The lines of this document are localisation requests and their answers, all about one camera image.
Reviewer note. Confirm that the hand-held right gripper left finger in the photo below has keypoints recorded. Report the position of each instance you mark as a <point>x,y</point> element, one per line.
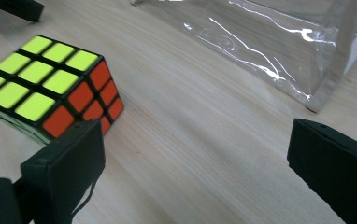
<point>67,168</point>

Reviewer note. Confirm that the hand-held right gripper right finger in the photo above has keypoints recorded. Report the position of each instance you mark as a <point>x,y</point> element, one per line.
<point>338,171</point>

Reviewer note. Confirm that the colourful puzzle cube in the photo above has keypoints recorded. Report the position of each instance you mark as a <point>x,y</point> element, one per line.
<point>42,84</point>

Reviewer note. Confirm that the clear plastic zipper bag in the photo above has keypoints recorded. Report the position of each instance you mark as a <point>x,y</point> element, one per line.
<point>276,40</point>

